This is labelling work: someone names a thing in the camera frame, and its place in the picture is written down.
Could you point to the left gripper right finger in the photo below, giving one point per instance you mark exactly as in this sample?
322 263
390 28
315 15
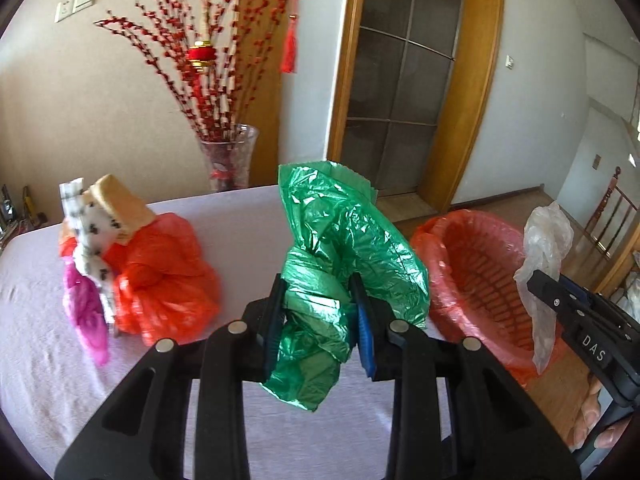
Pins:
457 412

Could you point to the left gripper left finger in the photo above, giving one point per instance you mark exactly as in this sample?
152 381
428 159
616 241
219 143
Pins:
139 431

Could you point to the white knotted plastic bag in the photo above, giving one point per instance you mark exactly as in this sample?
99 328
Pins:
547 240

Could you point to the dark green plastic bag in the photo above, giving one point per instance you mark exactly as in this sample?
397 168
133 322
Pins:
337 231

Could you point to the red plastic trash basket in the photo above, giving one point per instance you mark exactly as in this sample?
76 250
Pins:
471 257

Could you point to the person right hand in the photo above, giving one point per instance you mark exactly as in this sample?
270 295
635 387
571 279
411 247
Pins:
588 415

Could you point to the orange plastic bag left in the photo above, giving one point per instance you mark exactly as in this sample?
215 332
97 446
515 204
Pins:
163 287

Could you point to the wooden chair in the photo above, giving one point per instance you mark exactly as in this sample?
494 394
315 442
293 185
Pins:
612 217

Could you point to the magenta plastic bag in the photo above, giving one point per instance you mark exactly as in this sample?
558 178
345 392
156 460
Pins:
83 307

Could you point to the tan paper bag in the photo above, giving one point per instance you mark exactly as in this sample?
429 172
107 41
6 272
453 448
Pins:
128 212

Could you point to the white black-spotted bag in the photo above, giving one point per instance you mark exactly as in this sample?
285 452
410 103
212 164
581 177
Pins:
95 232

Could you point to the clear glass vase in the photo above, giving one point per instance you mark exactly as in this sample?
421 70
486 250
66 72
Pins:
228 161

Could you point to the small red lantern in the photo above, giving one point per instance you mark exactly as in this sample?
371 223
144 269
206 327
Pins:
202 56

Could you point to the red berry branches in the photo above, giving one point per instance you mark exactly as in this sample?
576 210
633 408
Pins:
243 33

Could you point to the glass panel door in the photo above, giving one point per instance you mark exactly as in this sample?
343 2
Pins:
404 58

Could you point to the wall switch and socket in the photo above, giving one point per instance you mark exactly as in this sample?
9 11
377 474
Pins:
66 8

